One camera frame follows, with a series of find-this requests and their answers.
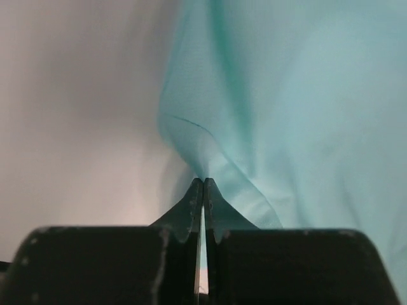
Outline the teal t shirt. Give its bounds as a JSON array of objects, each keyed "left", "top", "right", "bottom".
[{"left": 157, "top": 0, "right": 407, "bottom": 230}]

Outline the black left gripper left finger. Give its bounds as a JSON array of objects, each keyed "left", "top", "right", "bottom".
[{"left": 1, "top": 179, "right": 203, "bottom": 304}]

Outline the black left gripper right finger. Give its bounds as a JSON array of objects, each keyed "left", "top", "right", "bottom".
[{"left": 203, "top": 179, "right": 400, "bottom": 304}]

